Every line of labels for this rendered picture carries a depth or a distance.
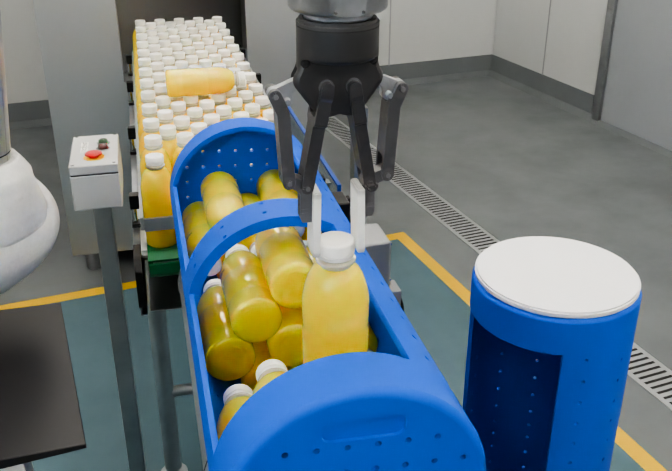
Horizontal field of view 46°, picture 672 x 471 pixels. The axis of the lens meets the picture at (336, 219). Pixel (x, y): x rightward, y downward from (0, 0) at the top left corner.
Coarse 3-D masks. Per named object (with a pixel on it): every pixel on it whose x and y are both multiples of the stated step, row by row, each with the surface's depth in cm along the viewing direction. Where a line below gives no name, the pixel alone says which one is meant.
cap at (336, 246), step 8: (328, 232) 82; (336, 232) 82; (344, 232) 82; (328, 240) 80; (336, 240) 80; (344, 240) 80; (352, 240) 80; (320, 248) 80; (328, 248) 79; (336, 248) 79; (344, 248) 79; (352, 248) 80; (320, 256) 80; (328, 256) 80; (336, 256) 79; (344, 256) 80; (352, 256) 81
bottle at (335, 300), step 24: (336, 264) 80; (312, 288) 81; (336, 288) 80; (360, 288) 81; (312, 312) 81; (336, 312) 80; (360, 312) 82; (312, 336) 83; (336, 336) 82; (360, 336) 83; (312, 360) 84
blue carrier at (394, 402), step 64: (256, 128) 147; (192, 192) 155; (256, 192) 158; (192, 256) 116; (192, 320) 106; (384, 320) 91; (320, 384) 77; (384, 384) 76; (256, 448) 75; (320, 448) 77; (384, 448) 79; (448, 448) 81
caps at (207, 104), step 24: (144, 24) 303; (168, 24) 298; (192, 24) 300; (216, 24) 297; (168, 48) 260; (192, 48) 261; (216, 48) 263; (144, 72) 235; (144, 96) 213; (192, 96) 210; (216, 96) 211; (240, 96) 213; (264, 96) 210; (144, 120) 191; (216, 120) 194
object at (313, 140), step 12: (324, 84) 72; (324, 96) 72; (324, 108) 73; (312, 120) 74; (324, 120) 73; (312, 132) 74; (324, 132) 74; (312, 144) 74; (312, 156) 75; (300, 168) 77; (312, 168) 75; (312, 180) 76
